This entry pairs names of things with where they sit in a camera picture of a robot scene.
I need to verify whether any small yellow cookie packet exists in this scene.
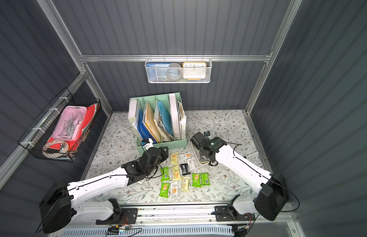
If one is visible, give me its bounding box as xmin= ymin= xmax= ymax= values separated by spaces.
xmin=170 ymin=153 xmax=179 ymax=166

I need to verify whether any green cookie packet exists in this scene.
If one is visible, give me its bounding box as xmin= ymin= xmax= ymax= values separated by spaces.
xmin=192 ymin=173 xmax=202 ymax=188
xmin=159 ymin=183 xmax=170 ymax=198
xmin=160 ymin=167 xmax=170 ymax=182
xmin=200 ymin=173 xmax=210 ymax=186

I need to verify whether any clear cookie packet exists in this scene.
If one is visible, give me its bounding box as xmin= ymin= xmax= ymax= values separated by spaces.
xmin=181 ymin=152 xmax=199 ymax=172

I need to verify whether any black cookie packet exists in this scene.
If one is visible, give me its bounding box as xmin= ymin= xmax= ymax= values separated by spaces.
xmin=179 ymin=164 xmax=191 ymax=176

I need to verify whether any white cookie packet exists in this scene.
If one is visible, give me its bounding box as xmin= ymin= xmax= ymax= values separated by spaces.
xmin=170 ymin=181 xmax=179 ymax=195

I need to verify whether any mint green file organizer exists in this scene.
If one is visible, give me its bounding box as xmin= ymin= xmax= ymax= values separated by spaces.
xmin=128 ymin=92 xmax=188 ymax=154

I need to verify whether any pale yellow cookie packet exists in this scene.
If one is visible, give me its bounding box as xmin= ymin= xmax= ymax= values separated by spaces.
xmin=180 ymin=177 xmax=191 ymax=192

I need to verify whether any white plastic storage box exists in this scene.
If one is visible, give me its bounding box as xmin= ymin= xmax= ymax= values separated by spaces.
xmin=191 ymin=144 xmax=211 ymax=166

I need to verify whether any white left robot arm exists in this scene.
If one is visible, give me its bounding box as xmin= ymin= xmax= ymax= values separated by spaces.
xmin=36 ymin=147 xmax=169 ymax=234

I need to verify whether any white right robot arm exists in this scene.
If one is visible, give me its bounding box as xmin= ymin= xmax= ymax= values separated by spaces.
xmin=190 ymin=132 xmax=289 ymax=221

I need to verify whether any blue box in basket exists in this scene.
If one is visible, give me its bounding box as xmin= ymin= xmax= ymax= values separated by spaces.
xmin=145 ymin=62 xmax=170 ymax=83

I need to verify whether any blue folder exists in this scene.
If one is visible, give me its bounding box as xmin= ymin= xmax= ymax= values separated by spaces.
xmin=137 ymin=109 xmax=157 ymax=144

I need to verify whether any yellow white alarm clock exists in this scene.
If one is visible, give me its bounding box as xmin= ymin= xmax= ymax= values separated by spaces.
xmin=182 ymin=62 xmax=207 ymax=80

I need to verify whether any grey tape roll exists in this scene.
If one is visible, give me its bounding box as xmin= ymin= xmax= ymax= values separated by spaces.
xmin=166 ymin=63 xmax=182 ymax=81

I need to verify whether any clear tape roll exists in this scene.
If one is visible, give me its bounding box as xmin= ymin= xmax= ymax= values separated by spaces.
xmin=42 ymin=140 xmax=69 ymax=153

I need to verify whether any pink plastic pencil case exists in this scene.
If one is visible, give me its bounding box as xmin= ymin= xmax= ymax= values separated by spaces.
xmin=52 ymin=106 xmax=87 ymax=141

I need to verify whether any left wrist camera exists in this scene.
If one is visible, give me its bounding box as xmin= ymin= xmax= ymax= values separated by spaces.
xmin=141 ymin=138 xmax=153 ymax=151

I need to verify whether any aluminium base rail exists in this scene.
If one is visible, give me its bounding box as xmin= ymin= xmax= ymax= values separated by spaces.
xmin=54 ymin=202 xmax=294 ymax=229

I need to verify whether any white wire wall basket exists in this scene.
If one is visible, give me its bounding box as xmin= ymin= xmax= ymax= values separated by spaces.
xmin=145 ymin=58 xmax=213 ymax=84

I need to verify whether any black wire side basket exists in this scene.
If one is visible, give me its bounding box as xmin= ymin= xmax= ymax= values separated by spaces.
xmin=18 ymin=89 xmax=101 ymax=162

